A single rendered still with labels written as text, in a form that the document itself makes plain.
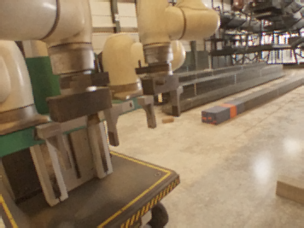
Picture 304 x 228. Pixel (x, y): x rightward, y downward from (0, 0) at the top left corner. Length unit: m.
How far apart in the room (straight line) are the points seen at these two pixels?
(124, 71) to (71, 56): 0.45
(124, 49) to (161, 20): 0.29
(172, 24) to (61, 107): 0.38
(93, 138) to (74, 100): 0.57
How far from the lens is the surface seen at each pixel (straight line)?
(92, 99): 0.44
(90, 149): 1.02
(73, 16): 0.40
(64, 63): 0.41
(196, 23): 0.66
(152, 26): 0.59
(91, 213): 0.86
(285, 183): 1.39
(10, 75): 0.63
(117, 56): 0.83
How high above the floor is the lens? 0.84
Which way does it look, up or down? 14 degrees down
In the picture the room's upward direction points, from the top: 7 degrees counter-clockwise
